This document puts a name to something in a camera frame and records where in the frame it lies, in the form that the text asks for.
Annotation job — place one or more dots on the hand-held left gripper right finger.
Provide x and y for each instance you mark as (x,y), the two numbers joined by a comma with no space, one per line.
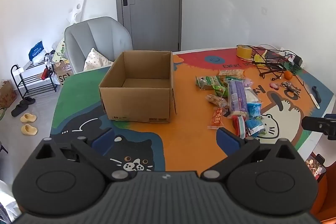
(228,142)

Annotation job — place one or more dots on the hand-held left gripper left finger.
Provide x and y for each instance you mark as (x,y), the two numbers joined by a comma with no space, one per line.
(103,141)

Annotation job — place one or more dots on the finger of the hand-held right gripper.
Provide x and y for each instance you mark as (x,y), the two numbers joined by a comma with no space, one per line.
(315,124)

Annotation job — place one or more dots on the red snack packet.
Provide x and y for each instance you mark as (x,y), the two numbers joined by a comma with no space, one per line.
(238,125)

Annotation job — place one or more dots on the orange sausage packet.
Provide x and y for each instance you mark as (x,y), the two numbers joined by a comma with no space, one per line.
(217,119)

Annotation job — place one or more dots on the blue striped snack packet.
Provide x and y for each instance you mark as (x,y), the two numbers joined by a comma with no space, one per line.
(255,126)
(254,109)

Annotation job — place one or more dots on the brown nut bar packet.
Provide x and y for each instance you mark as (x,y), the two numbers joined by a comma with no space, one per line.
(216,100)

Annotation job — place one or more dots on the long purple bread packet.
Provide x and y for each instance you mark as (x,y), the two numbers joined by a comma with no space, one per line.
(237,98)

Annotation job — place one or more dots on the white bread packet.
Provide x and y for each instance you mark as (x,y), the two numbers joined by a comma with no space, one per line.
(253,96)

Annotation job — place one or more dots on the pale purple bun packet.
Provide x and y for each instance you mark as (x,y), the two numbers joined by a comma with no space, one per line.
(248,82)

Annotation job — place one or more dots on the white stick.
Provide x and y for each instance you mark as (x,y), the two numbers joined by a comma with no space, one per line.
(315,101)

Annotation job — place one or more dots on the black pen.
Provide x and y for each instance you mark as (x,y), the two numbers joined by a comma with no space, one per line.
(316,94)

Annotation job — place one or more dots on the colourful cartoon table mat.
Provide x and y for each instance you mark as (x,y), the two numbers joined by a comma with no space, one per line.
(189,134)

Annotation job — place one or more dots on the phone on black holder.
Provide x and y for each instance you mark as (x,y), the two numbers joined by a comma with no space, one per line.
(316,166)

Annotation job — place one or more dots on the bunch of keys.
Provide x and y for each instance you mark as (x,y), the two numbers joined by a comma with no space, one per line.
(290,87)

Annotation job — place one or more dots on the small orange fruit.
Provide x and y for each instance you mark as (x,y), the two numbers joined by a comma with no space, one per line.
(288,75)

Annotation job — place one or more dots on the black power adapter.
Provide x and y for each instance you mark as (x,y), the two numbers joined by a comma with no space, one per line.
(298,60)

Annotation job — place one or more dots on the yellow slipper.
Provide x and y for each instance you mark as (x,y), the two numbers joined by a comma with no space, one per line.
(27,117)
(29,129)

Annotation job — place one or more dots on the brown paper bag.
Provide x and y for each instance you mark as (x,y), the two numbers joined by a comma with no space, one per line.
(63,75)

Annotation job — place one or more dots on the white dotted cushion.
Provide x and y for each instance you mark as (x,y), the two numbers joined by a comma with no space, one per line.
(94,60)

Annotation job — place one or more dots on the black slipper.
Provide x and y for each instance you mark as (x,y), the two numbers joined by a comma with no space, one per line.
(18,109)
(27,101)

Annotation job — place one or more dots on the yellow crumpled wrapper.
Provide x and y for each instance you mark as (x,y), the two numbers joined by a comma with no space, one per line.
(258,58)

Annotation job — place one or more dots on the yellow tape roll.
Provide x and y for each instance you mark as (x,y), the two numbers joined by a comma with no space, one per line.
(244,52)

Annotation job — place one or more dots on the cartoon patterned fabric bag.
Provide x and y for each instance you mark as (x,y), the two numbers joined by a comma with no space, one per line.
(59,50)

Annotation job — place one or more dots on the green floor mat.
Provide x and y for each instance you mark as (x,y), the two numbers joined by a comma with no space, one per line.
(1,113)

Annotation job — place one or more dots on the grey upholstered chair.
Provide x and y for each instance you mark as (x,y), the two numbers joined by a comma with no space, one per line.
(105,35)

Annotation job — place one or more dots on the black shoe rack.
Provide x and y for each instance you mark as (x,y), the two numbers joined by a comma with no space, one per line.
(26,66)

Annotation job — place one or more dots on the small brown cardboard box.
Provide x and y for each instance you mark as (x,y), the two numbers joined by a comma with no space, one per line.
(6,94)

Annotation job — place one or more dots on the white plastic bag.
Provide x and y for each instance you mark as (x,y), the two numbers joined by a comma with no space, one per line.
(8,200)

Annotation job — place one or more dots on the blue plastic bag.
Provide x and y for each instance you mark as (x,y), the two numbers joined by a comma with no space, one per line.
(35,50)

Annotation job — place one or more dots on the grey door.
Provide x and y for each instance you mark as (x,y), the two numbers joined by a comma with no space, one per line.
(155,16)

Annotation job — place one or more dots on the white foam board with holes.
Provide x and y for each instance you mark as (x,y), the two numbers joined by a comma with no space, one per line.
(78,6)

